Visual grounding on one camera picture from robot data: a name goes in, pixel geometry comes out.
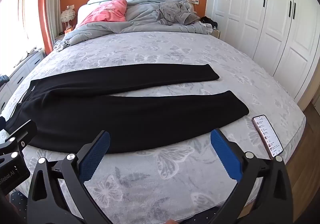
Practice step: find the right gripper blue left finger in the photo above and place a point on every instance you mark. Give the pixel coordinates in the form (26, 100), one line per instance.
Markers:
(46, 202)

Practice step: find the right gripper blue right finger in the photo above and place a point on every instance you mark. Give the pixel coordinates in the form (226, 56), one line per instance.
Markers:
(274, 201)

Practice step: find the black pants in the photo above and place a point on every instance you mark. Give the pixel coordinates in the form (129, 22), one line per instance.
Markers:
(71, 109)

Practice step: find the grey crumpled clothing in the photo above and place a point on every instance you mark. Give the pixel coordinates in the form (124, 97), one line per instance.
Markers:
(176, 12)

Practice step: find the smartphone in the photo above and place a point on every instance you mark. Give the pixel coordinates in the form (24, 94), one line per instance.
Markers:
(268, 135)

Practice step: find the white drawer cabinet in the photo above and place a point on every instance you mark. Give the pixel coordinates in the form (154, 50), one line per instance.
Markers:
(21, 71)

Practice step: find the dark cloth on cabinet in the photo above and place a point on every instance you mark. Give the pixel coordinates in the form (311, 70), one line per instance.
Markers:
(4, 79)

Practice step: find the orange curtain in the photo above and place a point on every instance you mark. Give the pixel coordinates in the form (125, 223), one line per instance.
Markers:
(44, 26)

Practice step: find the white decorative lamp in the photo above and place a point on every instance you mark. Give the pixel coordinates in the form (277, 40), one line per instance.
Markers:
(66, 16)

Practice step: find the pink pillow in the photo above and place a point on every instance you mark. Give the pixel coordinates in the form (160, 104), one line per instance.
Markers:
(110, 11)

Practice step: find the white wardrobe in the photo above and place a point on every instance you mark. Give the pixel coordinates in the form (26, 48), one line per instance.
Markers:
(282, 36)

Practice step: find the black clothes on nightstand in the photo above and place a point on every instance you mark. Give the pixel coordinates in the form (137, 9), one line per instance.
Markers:
(207, 20)

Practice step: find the grey duvet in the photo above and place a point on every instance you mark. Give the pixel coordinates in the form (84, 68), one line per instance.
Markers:
(141, 16)

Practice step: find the wall switch panel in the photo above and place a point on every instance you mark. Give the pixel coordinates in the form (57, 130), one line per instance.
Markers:
(196, 2)

